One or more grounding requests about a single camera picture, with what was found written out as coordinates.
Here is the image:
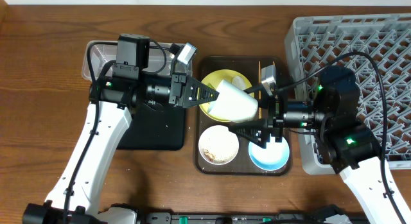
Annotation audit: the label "clear plastic bin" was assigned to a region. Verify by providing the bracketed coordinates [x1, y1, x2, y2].
[81, 40, 193, 96]

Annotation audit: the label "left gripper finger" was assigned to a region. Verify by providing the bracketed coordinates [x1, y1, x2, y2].
[182, 89, 219, 108]
[186, 76, 218, 96]

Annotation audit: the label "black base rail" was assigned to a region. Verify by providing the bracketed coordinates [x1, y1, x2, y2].
[141, 211, 370, 224]

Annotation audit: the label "left black cable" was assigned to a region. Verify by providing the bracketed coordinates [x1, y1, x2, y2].
[62, 40, 168, 224]

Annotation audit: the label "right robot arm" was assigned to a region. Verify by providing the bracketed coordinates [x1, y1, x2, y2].
[229, 65, 410, 223]

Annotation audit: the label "black waste tray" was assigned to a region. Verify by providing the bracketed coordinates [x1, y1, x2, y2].
[117, 105, 186, 151]

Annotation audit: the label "yellow plate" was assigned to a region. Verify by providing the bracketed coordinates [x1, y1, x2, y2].
[199, 69, 252, 123]

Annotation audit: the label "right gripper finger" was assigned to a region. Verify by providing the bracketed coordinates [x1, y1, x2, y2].
[244, 83, 270, 95]
[229, 119, 273, 149]

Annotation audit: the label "white cup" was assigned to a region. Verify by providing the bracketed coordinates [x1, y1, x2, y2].
[207, 80, 258, 123]

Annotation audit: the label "rice and food scraps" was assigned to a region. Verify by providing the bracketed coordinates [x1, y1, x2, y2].
[201, 148, 232, 164]

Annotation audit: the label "grey dishwasher rack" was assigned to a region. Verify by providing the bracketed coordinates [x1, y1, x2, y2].
[284, 13, 410, 175]

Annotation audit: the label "light blue bowl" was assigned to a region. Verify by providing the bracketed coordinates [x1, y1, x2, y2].
[248, 137, 291, 171]

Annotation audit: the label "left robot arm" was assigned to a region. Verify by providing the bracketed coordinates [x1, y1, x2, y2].
[22, 34, 218, 223]

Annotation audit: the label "white tissue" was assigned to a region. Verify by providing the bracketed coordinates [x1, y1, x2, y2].
[231, 76, 248, 90]

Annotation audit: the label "white bowl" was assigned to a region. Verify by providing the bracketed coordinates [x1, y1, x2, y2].
[198, 125, 240, 166]

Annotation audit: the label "black cable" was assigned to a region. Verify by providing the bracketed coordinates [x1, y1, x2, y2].
[62, 40, 168, 224]
[275, 50, 408, 224]

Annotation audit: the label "right black cable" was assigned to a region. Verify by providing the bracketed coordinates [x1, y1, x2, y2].
[275, 50, 408, 224]

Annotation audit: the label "dark brown serving tray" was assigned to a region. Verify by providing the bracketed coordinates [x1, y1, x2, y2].
[194, 56, 292, 177]

